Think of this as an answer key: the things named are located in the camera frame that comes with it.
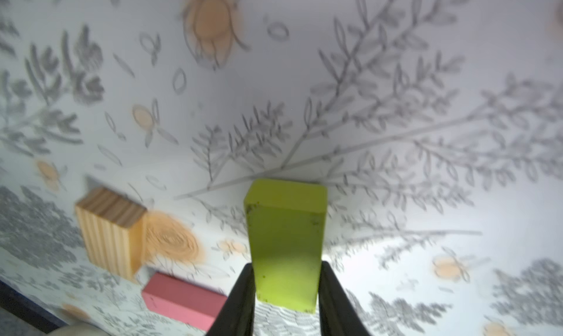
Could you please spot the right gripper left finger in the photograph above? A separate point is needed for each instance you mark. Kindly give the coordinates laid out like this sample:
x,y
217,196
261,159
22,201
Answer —
x,y
236,318

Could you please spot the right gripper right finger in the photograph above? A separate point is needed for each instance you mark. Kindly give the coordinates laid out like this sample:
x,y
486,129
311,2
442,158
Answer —
x,y
337,315

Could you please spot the pink block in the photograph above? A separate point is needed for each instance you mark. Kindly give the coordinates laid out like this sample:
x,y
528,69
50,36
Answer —
x,y
182,301

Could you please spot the green block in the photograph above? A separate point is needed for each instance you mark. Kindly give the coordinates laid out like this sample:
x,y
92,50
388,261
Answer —
x,y
286,224

